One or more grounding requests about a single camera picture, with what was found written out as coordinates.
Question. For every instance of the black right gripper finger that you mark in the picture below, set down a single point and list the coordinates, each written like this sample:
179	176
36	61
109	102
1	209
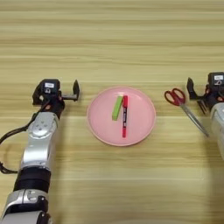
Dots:
191	90

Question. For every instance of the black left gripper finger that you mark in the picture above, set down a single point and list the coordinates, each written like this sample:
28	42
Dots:
76	92
38	96

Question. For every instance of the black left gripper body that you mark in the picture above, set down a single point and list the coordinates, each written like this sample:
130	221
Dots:
54	105

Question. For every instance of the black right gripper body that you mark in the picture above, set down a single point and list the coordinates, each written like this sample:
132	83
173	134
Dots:
214	94

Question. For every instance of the green marker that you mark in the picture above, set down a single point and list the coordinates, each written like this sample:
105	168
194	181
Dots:
117	108

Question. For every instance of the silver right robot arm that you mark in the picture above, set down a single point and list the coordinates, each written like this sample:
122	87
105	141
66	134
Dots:
218	125

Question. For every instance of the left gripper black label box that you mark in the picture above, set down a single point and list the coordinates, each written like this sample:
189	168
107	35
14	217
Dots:
49	86

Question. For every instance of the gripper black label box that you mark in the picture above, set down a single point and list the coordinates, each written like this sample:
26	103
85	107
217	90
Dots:
216	78
49	86

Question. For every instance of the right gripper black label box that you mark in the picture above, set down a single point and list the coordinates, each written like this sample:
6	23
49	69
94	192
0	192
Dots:
216	78

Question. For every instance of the red marker pen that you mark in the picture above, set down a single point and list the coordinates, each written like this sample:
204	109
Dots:
124	116

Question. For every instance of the pink round plate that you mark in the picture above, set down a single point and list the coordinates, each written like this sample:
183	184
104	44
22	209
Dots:
140	116

